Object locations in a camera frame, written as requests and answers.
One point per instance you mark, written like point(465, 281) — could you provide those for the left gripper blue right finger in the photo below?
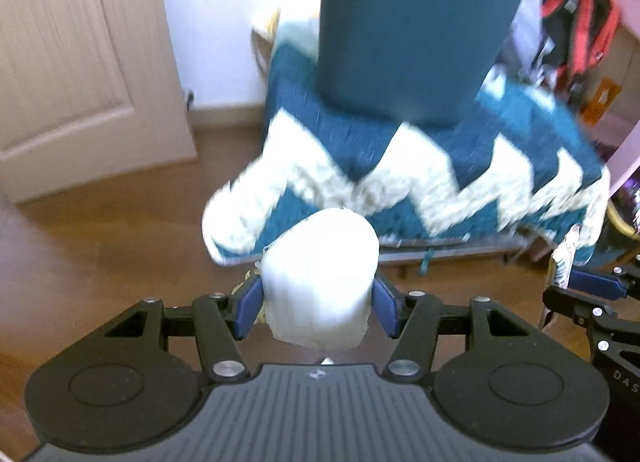
point(388, 304)

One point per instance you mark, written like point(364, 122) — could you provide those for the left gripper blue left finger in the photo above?
point(245, 306)

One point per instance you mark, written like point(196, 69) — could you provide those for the small pink white packet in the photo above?
point(562, 260)

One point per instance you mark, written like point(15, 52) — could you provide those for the teal white zigzag blanket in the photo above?
point(520, 160)

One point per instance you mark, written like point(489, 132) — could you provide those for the pink desk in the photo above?
point(619, 126)

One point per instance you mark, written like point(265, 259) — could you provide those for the dark teal trash bin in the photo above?
point(418, 61)

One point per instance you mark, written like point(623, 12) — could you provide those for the brown wooden door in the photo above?
point(89, 89)

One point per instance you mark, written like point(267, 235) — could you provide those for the white foam wrap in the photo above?
point(317, 280)

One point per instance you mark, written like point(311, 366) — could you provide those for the red black backpack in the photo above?
point(582, 32)

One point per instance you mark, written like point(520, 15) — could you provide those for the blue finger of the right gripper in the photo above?
point(606, 286)
point(580, 308)

